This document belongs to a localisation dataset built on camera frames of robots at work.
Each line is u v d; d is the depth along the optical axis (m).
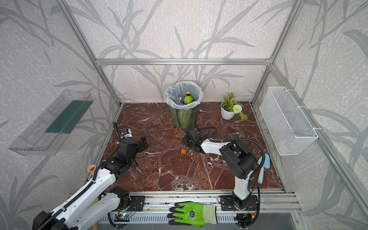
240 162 0.49
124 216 0.71
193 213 0.70
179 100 1.02
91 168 0.75
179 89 0.99
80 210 0.44
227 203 0.74
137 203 0.74
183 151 0.89
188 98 0.99
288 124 0.63
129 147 0.59
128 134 0.70
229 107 1.02
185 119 0.95
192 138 0.74
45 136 0.64
